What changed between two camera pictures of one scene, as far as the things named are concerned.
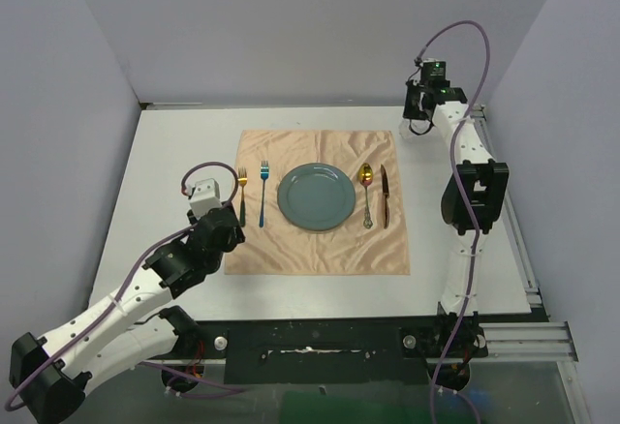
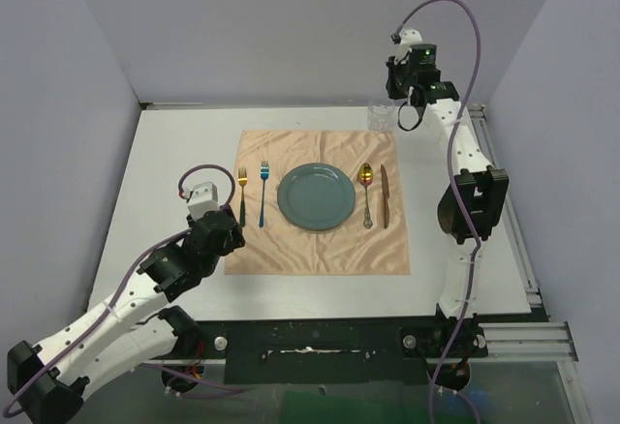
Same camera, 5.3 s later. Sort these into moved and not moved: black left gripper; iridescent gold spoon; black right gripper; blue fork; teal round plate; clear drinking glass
Moved: black right gripper; clear drinking glass
Not moved: black left gripper; blue fork; teal round plate; iridescent gold spoon
